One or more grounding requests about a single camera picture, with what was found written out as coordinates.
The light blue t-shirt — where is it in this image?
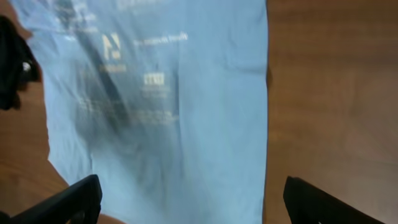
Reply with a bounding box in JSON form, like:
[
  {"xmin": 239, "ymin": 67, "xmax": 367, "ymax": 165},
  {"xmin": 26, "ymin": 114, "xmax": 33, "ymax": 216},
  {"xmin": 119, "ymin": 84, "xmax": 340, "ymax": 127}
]
[{"xmin": 12, "ymin": 0, "xmax": 268, "ymax": 224}]

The crumpled black garment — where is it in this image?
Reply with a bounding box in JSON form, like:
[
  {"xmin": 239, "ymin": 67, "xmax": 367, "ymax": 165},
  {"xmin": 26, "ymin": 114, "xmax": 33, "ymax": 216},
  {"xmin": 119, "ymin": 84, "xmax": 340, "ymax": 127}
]
[{"xmin": 1, "ymin": 16, "xmax": 40, "ymax": 111}]

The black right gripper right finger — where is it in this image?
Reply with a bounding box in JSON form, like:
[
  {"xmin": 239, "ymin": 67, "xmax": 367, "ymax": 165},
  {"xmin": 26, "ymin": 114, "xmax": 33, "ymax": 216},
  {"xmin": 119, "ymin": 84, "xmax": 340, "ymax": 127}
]
[{"xmin": 283, "ymin": 176, "xmax": 383, "ymax": 224}]

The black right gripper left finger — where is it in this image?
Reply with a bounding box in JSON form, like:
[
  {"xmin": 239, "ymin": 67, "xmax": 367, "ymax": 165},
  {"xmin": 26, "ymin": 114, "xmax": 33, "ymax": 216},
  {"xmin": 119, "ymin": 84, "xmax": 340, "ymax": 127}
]
[{"xmin": 1, "ymin": 174, "xmax": 103, "ymax": 224}]

